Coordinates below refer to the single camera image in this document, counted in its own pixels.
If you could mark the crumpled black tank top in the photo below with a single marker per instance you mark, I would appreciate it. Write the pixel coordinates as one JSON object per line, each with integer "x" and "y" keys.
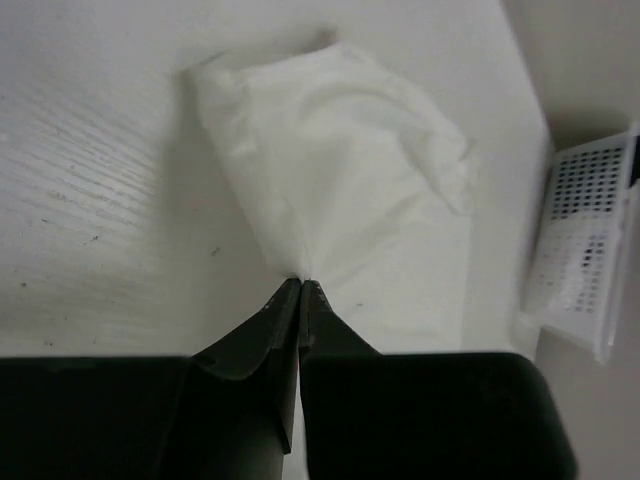
{"x": 635, "y": 167}

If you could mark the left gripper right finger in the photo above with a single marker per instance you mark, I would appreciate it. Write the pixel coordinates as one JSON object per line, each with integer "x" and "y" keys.
{"x": 368, "y": 415}

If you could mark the white plastic basket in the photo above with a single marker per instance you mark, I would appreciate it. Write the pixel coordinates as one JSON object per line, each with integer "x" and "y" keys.
{"x": 575, "y": 282}

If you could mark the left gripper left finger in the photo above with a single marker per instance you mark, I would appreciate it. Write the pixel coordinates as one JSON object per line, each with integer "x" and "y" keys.
{"x": 223, "y": 413}

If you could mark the white tank top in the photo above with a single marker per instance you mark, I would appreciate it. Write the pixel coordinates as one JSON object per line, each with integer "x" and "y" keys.
{"x": 349, "y": 175}

